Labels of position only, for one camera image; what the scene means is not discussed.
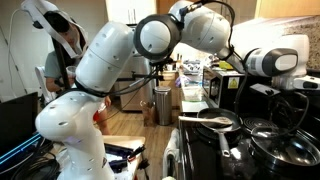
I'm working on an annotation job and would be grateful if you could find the clear plastic cup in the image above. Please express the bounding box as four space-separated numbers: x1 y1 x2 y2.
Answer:
65 65 78 80

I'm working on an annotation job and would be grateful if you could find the white angled stand bracket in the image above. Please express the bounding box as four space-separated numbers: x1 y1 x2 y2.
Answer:
20 0 89 60

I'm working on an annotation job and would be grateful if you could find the wooden base cabinet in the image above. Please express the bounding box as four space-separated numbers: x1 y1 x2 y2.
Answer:
159 70 183 111

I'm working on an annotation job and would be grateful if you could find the black tool with red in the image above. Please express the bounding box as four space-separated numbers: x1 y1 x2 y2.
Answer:
104 143 148 174

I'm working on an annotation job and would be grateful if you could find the black robot base cable bundle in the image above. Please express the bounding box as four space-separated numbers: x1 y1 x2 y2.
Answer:
71 64 165 98

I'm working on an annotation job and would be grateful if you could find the wooden spatula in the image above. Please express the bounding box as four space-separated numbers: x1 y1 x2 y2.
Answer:
178 115 234 127

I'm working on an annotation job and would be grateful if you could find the black monitor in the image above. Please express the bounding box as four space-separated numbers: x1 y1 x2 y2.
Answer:
0 92 39 156

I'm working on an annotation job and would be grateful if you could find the black coil burner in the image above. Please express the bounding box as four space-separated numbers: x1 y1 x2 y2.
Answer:
242 116 279 136

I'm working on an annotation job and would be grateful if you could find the glass lid with steel rim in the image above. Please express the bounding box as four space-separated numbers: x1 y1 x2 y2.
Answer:
249 128 320 169

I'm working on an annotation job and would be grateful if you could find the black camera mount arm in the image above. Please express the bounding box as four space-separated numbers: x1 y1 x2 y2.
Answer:
111 73 165 82

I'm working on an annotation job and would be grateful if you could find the black stand pole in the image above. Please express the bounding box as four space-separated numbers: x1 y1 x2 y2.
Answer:
51 37 72 90

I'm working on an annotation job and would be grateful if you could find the black stereo camera bar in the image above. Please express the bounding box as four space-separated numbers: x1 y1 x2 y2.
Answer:
149 58 174 67

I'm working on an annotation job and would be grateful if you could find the purple glove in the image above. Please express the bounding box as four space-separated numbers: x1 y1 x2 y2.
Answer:
174 74 191 88

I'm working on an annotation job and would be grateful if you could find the white chair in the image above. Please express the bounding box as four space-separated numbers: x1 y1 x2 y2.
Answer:
34 65 56 104

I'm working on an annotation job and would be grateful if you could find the black frying pan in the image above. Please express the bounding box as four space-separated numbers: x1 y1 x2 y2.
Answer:
196 107 244 158

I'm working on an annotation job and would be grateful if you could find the stainless steel microwave oven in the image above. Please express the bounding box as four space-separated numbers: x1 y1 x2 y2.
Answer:
202 65 274 111

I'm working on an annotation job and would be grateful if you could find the black case with blue light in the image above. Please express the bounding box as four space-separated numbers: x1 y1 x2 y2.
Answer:
0 133 44 167

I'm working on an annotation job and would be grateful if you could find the black cable pile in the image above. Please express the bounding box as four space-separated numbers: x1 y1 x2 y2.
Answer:
9 139 62 180

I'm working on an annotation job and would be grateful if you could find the stainless steel trash can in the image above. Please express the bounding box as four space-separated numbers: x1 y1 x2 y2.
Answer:
154 85 173 127

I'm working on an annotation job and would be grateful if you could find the white upper cabinet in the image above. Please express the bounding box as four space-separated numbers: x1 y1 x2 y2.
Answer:
105 0 158 26

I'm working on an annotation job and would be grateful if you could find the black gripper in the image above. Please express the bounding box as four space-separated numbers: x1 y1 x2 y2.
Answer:
280 89 310 116

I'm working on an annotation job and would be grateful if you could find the black electric stove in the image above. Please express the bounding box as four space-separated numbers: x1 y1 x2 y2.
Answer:
178 68 320 180

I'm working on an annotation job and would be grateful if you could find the dish rack with dishes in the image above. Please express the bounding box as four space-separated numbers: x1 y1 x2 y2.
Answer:
182 59 204 76

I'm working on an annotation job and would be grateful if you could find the person in grey shirt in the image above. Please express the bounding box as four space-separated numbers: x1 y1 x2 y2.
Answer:
44 11 113 136

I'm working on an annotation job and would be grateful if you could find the white towel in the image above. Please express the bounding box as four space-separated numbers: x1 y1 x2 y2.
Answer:
162 128 181 177

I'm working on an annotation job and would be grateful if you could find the clear plastic container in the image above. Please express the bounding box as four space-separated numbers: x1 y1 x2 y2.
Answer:
182 84 204 103

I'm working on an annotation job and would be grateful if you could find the yellow warning sticker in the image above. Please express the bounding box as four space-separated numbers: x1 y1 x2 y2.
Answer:
227 77 240 90

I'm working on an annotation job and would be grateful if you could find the small brown bag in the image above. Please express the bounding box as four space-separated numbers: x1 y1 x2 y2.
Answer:
139 99 156 128

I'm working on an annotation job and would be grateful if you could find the light wooden table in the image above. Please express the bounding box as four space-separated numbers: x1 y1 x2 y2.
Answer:
103 134 147 180

